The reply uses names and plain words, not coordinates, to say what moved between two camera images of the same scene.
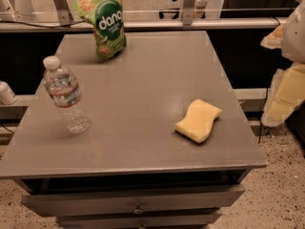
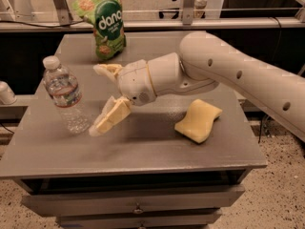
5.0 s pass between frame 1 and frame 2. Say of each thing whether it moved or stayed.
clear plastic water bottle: stayed
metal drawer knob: stayed
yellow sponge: stayed
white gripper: moved
